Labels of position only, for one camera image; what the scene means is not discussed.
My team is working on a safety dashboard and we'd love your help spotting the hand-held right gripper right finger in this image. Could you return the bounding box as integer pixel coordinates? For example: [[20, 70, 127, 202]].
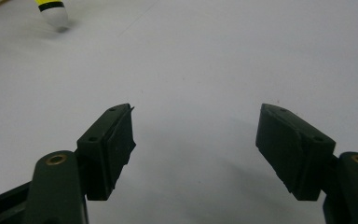
[[255, 103, 358, 224]]

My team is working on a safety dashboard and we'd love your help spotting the yellow shuttlecock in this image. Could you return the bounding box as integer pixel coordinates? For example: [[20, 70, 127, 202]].
[[34, 0, 70, 30]]

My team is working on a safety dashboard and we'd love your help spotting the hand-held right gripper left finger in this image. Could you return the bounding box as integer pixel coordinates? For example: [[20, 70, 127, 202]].
[[24, 103, 137, 224]]

